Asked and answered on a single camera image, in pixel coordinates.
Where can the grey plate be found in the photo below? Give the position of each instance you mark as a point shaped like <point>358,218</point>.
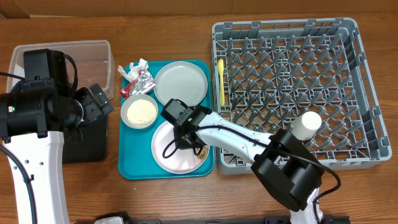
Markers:
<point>181,80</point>

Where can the pink plate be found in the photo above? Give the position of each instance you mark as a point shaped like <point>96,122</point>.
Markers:
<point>183,161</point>

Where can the grey dishwasher rack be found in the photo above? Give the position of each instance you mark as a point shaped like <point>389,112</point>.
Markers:
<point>275,71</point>

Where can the teal serving tray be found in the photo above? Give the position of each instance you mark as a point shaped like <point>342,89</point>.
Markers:
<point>136,161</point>

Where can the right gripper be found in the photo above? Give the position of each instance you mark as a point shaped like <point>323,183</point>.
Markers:
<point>181,144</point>

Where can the clear plastic bin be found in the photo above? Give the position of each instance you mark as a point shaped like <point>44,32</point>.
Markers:
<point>94,61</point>

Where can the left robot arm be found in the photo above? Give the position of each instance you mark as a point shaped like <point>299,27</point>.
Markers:
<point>34,116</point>

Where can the crumpled foil wrapper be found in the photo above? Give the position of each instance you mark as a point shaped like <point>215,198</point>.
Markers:
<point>140,79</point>

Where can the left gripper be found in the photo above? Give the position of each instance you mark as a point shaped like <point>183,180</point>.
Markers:
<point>94,111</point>

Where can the black waste tray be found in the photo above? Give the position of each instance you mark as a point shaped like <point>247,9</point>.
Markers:
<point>87,143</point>

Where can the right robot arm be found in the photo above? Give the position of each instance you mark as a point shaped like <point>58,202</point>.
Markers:
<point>284,166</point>

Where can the golden food scrap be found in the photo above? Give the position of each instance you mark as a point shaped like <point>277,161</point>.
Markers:
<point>203,154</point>

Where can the yellow plastic spoon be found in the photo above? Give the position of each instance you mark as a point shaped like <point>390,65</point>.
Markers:
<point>220,66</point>

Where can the grey bowl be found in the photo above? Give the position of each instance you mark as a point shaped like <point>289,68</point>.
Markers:
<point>129,101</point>

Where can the white rice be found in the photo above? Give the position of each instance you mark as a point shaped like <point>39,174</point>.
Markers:
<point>141,113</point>

